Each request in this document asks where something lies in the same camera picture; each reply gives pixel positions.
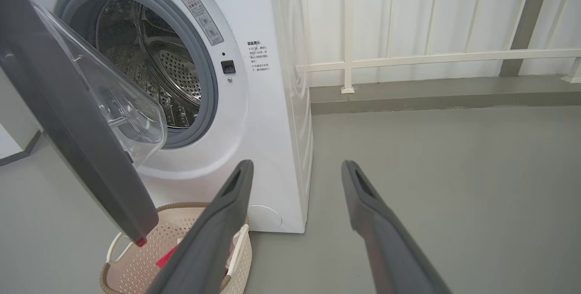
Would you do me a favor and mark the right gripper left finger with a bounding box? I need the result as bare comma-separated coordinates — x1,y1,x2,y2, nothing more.
146,159,255,294

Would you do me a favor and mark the grey rubber door gasket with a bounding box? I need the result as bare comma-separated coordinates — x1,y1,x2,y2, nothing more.
54,0,219,149

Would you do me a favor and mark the grey warning sticker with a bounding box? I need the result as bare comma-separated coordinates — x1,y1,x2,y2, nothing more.
181,0,224,46

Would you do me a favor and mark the steel washing drum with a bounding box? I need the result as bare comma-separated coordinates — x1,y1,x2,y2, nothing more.
68,0,202,129

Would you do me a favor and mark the white washing machine body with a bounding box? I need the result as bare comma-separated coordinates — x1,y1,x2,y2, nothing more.
16,0,314,234

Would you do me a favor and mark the black glass washing machine door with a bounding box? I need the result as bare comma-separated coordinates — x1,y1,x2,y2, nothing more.
0,0,168,247

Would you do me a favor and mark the cream perforated laundry basket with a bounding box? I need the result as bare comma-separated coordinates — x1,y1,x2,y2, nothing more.
100,202,253,294

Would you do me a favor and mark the printed instruction text sticker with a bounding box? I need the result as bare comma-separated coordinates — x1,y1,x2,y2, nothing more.
246,40,271,73

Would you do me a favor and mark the round white filter cover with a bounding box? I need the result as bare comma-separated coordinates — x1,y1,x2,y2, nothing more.
247,205,283,231

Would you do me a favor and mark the white metal railing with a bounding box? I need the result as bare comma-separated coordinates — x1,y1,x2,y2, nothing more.
297,0,581,95

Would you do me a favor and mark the red white garment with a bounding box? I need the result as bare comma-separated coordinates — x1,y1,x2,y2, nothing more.
156,243,181,269

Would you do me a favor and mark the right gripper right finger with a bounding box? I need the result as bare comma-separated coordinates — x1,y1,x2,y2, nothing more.
341,160,452,294

